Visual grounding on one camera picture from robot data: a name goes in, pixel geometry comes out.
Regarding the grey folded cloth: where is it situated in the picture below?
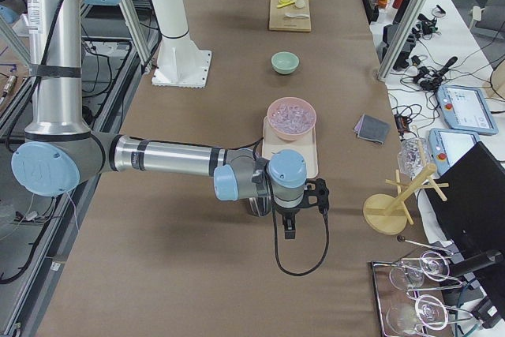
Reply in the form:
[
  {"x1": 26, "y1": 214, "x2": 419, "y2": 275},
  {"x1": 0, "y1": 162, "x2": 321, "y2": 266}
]
[{"x1": 354, "y1": 114, "x2": 391, "y2": 144}]

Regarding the cream plastic tray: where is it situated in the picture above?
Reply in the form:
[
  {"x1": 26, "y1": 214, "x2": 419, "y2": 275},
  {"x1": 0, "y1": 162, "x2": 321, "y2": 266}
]
[{"x1": 261, "y1": 117, "x2": 319, "y2": 179}]

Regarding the mint green bowl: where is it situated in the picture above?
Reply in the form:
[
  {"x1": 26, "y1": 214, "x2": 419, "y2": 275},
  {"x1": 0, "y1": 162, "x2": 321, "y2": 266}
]
[{"x1": 271, "y1": 51, "x2": 300, "y2": 75}]

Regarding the wine glass lower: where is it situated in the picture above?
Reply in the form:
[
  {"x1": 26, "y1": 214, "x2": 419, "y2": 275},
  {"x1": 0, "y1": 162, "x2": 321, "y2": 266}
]
[{"x1": 386, "y1": 294, "x2": 449, "y2": 336}]

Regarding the wine glass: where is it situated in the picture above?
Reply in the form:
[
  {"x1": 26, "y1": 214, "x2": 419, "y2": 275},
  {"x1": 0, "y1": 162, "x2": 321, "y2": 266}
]
[
  {"x1": 386, "y1": 294, "x2": 449, "y2": 336},
  {"x1": 389, "y1": 250, "x2": 450, "y2": 290}
]

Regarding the aluminium frame post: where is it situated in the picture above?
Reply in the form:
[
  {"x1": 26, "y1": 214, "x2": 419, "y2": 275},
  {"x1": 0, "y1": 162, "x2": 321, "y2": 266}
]
[{"x1": 377, "y1": 0, "x2": 426, "y2": 82}]

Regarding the wooden cup tree stand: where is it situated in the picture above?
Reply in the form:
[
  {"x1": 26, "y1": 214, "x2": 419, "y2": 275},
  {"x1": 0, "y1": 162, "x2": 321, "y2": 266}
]
[{"x1": 363, "y1": 161, "x2": 450, "y2": 235}]

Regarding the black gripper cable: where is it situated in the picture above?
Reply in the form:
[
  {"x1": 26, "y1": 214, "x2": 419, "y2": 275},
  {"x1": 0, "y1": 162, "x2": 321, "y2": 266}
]
[{"x1": 269, "y1": 178, "x2": 331, "y2": 276}]

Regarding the metal ice scoop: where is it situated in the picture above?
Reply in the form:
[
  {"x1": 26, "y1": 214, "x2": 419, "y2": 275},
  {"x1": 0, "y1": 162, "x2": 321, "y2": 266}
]
[{"x1": 249, "y1": 197, "x2": 271, "y2": 217}]

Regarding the wine glass upper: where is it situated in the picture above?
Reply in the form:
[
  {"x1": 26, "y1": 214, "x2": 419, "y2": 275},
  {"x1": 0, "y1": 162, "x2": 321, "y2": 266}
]
[{"x1": 389, "y1": 250, "x2": 450, "y2": 290}]

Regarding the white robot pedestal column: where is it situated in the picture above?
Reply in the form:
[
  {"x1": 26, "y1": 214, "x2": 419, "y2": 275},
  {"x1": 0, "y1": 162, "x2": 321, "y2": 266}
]
[{"x1": 151, "y1": 0, "x2": 212, "y2": 88}]

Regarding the blue teach pendant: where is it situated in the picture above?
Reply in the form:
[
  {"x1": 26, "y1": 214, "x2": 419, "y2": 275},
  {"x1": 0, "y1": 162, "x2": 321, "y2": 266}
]
[
  {"x1": 428, "y1": 128, "x2": 480, "y2": 175},
  {"x1": 436, "y1": 84, "x2": 499, "y2": 136}
]

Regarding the clear plastic container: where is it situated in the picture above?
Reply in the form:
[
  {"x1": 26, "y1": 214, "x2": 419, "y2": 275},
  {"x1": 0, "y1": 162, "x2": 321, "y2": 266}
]
[{"x1": 398, "y1": 137, "x2": 431, "y2": 178}]

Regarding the blue teach pendant upper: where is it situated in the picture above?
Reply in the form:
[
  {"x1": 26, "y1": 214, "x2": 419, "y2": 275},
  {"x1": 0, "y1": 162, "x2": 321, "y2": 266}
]
[{"x1": 436, "y1": 84, "x2": 499, "y2": 136}]

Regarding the white ceramic spoon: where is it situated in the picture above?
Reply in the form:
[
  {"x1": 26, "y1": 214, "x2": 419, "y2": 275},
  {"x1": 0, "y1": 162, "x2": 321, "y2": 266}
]
[{"x1": 283, "y1": 13, "x2": 310, "y2": 20}]

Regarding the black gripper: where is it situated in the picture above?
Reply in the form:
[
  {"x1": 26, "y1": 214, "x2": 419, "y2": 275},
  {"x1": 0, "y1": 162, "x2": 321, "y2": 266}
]
[{"x1": 275, "y1": 205, "x2": 301, "y2": 239}]

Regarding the blue teach pendant lower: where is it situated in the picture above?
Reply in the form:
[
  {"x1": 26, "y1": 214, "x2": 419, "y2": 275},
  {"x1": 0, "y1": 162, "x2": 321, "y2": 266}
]
[{"x1": 428, "y1": 128, "x2": 480, "y2": 175}]

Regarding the bamboo cutting board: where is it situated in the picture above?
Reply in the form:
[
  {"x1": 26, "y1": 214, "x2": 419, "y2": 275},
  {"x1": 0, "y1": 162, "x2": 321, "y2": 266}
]
[{"x1": 268, "y1": 0, "x2": 312, "y2": 32}]

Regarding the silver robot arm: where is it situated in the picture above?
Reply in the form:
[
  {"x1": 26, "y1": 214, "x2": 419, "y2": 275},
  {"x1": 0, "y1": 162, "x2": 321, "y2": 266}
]
[{"x1": 11, "y1": 0, "x2": 309, "y2": 239}]

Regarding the black monitor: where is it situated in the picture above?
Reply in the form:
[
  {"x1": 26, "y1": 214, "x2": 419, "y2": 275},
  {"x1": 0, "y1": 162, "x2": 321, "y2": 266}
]
[{"x1": 427, "y1": 142, "x2": 504, "y2": 258}]

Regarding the pink bowl of ice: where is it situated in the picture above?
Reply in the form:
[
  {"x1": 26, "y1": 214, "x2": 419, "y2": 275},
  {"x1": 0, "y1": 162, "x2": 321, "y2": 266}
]
[{"x1": 267, "y1": 97, "x2": 317, "y2": 141}]

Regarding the yellow plastic knife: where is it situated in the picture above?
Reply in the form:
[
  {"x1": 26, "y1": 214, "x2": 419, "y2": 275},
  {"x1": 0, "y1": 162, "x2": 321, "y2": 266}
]
[{"x1": 276, "y1": 1, "x2": 296, "y2": 9}]

